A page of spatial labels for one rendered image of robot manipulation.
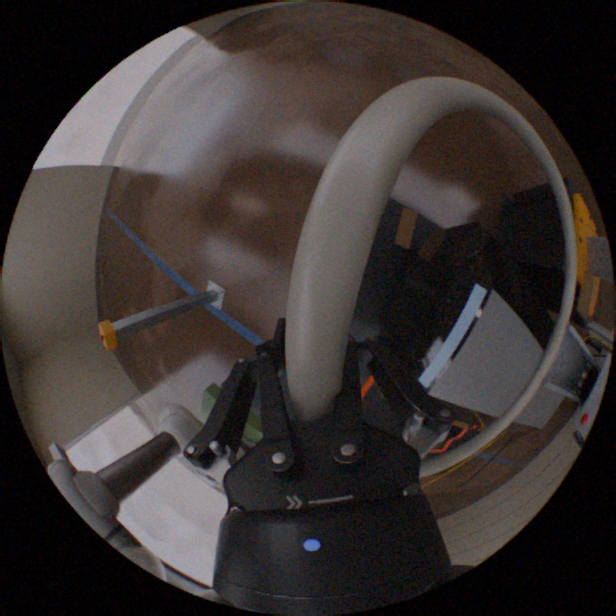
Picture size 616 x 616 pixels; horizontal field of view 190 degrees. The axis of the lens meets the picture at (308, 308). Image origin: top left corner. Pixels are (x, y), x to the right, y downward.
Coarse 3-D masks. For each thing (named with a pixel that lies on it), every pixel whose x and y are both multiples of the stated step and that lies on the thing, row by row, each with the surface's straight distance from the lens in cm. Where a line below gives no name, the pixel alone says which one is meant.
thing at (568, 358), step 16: (576, 336) 51; (544, 352) 48; (560, 352) 54; (576, 352) 65; (560, 368) 59; (576, 368) 71; (544, 384) 46; (560, 384) 61; (576, 384) 79; (576, 400) 76
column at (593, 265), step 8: (592, 240) 134; (600, 240) 132; (608, 240) 130; (592, 248) 134; (600, 248) 132; (608, 248) 130; (592, 256) 134; (600, 256) 131; (608, 256) 129; (592, 264) 133; (600, 264) 131; (608, 264) 129; (592, 272) 133; (600, 272) 131; (608, 272) 129; (608, 280) 129
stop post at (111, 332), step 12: (216, 288) 179; (180, 300) 156; (192, 300) 159; (204, 300) 168; (216, 300) 181; (144, 312) 140; (156, 312) 140; (168, 312) 145; (180, 312) 153; (108, 324) 129; (120, 324) 131; (132, 324) 131; (144, 324) 136; (108, 336) 124; (120, 336) 131; (108, 348) 129
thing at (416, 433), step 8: (416, 416) 10; (424, 416) 10; (408, 424) 10; (416, 424) 10; (424, 424) 11; (408, 432) 10; (416, 432) 10; (424, 432) 10; (432, 432) 10; (408, 440) 10; (416, 440) 10; (424, 440) 10; (432, 440) 10; (440, 440) 11; (416, 448) 10; (424, 448) 10
